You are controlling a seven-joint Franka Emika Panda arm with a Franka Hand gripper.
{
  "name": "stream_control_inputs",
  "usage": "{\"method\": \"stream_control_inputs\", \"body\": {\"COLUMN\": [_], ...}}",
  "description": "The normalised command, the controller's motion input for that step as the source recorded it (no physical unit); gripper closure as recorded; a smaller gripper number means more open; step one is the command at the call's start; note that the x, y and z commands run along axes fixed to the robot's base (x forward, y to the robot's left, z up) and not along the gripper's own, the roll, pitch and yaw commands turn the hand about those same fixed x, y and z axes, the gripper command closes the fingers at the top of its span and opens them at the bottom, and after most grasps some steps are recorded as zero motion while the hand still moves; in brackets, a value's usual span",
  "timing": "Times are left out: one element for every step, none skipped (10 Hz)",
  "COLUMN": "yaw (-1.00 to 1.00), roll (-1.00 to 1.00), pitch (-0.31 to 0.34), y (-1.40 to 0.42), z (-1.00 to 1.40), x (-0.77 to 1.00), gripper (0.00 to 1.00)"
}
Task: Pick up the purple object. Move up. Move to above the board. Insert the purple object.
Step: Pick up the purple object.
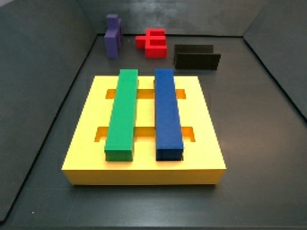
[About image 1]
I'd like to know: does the purple cross-shaped block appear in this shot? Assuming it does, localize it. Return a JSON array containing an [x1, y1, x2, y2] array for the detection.
[[104, 14, 123, 58]]

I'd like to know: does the yellow slotted board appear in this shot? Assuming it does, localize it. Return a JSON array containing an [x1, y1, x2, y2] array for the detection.
[[63, 75, 226, 185]]

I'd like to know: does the blue long bar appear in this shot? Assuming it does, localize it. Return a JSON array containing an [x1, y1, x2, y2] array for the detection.
[[155, 69, 183, 161]]

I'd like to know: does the green long bar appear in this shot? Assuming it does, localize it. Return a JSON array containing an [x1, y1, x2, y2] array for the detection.
[[104, 69, 138, 162]]

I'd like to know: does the black block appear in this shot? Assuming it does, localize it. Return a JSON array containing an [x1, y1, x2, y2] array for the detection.
[[174, 44, 220, 70]]

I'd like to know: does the red cross-shaped block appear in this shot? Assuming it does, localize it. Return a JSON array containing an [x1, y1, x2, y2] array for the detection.
[[136, 29, 168, 58]]

